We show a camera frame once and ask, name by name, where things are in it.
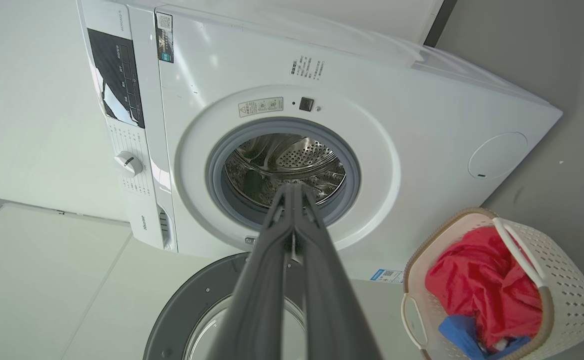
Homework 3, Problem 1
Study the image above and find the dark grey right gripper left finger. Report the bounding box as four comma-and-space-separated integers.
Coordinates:
207, 184, 294, 360

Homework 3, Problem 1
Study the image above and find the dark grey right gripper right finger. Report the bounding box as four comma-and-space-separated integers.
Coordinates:
294, 184, 383, 360

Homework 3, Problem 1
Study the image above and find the black round washer door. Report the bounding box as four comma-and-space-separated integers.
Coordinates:
143, 252, 307, 360

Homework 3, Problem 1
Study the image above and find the grey rubber door gasket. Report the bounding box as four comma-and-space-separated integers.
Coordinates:
207, 117, 361, 231

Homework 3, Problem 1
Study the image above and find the steel washing drum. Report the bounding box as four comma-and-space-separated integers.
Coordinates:
224, 132, 346, 208

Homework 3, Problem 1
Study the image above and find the white front-load washing machine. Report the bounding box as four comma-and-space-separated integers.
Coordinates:
76, 0, 563, 283

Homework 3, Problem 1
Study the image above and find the blue energy label sticker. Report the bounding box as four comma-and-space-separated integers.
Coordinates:
370, 268, 404, 284

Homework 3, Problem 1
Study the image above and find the blue garment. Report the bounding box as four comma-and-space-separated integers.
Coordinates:
438, 315, 531, 360

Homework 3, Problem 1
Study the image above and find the red garment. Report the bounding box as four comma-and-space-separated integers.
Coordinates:
425, 227, 542, 351

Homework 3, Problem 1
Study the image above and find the white control knob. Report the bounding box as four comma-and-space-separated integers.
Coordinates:
114, 151, 144, 178

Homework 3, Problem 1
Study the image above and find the white warning label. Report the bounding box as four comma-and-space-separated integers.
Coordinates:
238, 97, 284, 118

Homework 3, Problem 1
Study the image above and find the round white filter cover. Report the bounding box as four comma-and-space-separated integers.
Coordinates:
468, 131, 528, 180

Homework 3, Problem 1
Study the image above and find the white woven plastic laundry basket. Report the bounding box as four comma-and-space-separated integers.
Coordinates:
402, 207, 584, 360

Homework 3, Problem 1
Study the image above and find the printed text sticker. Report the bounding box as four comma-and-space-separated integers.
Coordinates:
288, 57, 326, 81

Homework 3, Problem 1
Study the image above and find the black control display panel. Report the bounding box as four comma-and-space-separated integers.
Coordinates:
88, 28, 145, 129

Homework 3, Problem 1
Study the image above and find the dark product sticker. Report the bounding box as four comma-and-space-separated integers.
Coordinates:
155, 12, 174, 64

